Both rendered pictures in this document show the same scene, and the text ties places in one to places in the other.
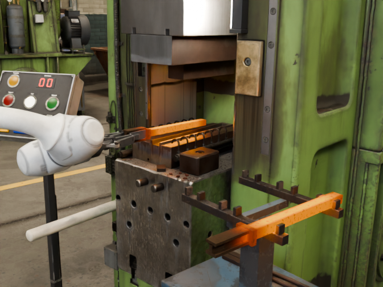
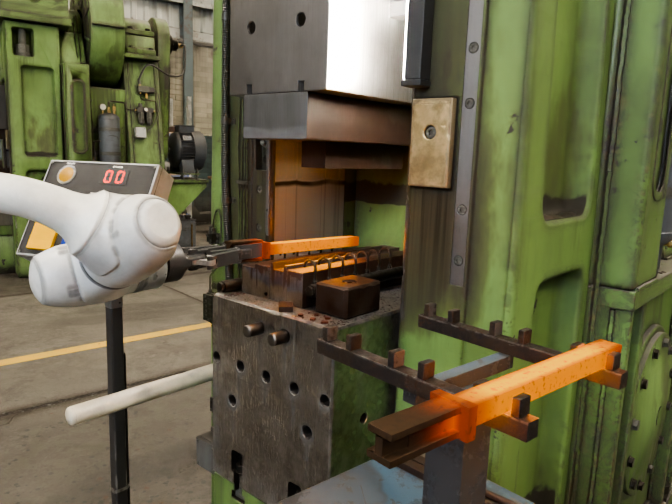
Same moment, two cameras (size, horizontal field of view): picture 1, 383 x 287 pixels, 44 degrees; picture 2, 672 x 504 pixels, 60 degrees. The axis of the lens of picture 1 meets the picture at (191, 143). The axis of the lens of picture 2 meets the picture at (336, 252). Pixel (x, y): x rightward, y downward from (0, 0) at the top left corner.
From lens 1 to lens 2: 0.39 m
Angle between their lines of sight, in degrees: 5
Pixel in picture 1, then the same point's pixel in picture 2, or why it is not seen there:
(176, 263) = (306, 468)
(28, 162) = (44, 278)
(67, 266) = (147, 464)
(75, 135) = (124, 225)
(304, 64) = (527, 131)
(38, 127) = (56, 209)
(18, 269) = (74, 467)
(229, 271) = (402, 487)
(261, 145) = (450, 270)
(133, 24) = (248, 80)
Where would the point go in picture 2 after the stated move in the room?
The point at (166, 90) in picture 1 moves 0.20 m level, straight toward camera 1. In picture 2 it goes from (298, 194) to (297, 200)
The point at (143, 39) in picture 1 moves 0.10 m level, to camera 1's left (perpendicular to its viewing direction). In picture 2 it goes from (263, 100) to (217, 99)
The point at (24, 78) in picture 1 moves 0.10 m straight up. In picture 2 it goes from (83, 171) to (81, 133)
